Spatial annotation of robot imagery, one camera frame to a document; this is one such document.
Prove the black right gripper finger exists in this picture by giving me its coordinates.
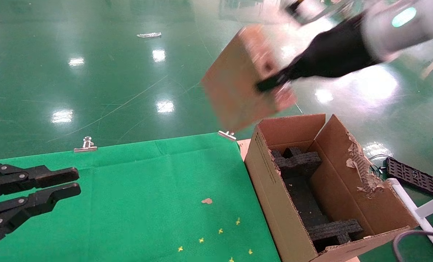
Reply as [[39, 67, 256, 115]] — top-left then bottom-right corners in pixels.
[[257, 71, 293, 92]]

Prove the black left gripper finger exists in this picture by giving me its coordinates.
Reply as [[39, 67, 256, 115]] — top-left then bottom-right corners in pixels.
[[0, 183, 82, 251], [0, 161, 80, 200]]

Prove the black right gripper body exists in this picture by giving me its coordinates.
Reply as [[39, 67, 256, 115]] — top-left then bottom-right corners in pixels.
[[286, 11, 381, 79]]

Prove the small brown cardboard box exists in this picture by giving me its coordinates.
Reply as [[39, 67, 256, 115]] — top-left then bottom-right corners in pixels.
[[201, 24, 298, 132]]

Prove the large open cardboard carton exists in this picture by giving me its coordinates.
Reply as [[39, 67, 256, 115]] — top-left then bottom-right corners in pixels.
[[245, 114, 420, 262]]

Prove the green felt cloth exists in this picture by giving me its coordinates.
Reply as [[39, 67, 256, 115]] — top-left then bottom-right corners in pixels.
[[0, 133, 282, 262]]

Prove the black foam base sheet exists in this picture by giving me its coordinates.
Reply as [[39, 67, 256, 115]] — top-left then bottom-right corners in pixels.
[[286, 176, 330, 228]]

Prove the black plastic grid tray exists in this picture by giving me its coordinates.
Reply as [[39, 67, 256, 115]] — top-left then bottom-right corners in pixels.
[[385, 157, 433, 197]]

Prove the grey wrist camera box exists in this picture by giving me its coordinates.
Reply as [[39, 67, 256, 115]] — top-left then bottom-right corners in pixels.
[[287, 0, 348, 24]]

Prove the thin dark wire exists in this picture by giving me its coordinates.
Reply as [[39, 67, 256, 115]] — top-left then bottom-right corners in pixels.
[[369, 154, 388, 176]]

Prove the white tube frame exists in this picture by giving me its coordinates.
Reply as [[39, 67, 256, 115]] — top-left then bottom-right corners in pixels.
[[387, 178, 433, 261]]

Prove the grey looped cable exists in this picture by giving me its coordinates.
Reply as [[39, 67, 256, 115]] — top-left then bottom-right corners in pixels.
[[392, 230, 433, 262]]

